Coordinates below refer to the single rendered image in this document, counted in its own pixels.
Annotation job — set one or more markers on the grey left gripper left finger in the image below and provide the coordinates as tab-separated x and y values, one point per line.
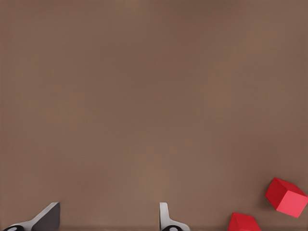
45	217

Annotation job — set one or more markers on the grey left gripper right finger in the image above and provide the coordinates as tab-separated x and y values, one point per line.
164	216

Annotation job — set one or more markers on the red cube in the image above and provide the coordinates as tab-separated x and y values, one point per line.
243	222
286	197

